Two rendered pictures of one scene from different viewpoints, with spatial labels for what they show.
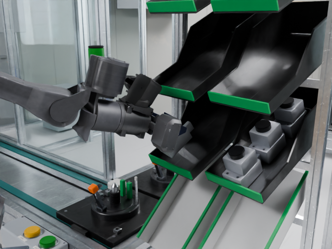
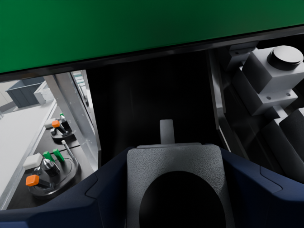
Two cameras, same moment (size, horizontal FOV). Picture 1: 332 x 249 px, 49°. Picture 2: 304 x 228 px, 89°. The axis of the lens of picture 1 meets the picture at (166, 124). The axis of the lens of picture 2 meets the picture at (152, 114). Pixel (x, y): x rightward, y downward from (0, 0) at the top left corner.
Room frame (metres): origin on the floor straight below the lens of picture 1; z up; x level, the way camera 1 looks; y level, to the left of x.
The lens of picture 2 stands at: (0.69, 0.03, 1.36)
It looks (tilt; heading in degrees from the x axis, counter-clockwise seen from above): 33 degrees down; 309
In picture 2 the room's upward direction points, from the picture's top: 9 degrees counter-clockwise
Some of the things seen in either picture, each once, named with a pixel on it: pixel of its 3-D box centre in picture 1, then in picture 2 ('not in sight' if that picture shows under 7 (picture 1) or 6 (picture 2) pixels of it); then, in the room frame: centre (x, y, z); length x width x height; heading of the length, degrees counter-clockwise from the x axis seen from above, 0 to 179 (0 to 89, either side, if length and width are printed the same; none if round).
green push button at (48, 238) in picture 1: (48, 243); not in sight; (0.79, 0.29, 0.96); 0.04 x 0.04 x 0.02
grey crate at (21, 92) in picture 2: not in sight; (45, 87); (2.93, -0.67, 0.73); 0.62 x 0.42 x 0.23; 51
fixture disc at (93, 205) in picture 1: (115, 205); not in sight; (0.95, 0.15, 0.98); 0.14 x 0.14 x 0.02
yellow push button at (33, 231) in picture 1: (32, 232); not in sight; (0.84, 0.35, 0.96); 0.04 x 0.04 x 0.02
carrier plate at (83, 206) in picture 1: (115, 211); not in sight; (0.95, 0.15, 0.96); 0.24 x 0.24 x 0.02; 51
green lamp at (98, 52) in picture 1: (96, 56); not in sight; (1.16, 0.22, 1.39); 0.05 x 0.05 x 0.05
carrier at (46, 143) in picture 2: not in sight; (65, 123); (1.34, -0.17, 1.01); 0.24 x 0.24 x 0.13; 51
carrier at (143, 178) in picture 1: (171, 168); (50, 168); (1.15, -0.02, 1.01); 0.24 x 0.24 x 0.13; 51
